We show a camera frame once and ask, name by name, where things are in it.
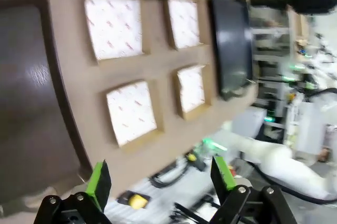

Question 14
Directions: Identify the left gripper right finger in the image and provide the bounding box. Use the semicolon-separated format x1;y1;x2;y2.
210;155;292;224

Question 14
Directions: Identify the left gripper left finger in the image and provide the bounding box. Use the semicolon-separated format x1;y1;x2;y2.
34;159;113;224

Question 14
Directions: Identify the white printed paper liner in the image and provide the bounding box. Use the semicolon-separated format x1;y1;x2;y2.
84;0;143;61
176;65;206;113
106;80;158;147
167;0;201;49

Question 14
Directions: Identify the brown cardboard box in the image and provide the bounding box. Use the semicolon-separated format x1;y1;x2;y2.
83;0;151;66
170;63;213;121
99;78;165;154
165;0;211;52

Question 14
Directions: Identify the black-sleeved left forearm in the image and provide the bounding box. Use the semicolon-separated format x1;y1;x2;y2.
249;0;337;15

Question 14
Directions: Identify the brown plastic serving tray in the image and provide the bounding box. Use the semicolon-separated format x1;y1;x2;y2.
0;0;93;185

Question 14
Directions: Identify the large black serving tray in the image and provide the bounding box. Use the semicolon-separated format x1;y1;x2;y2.
210;0;255;101

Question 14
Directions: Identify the yellow black button box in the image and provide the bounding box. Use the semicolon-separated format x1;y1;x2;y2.
117;191;151;210
185;151;207;171

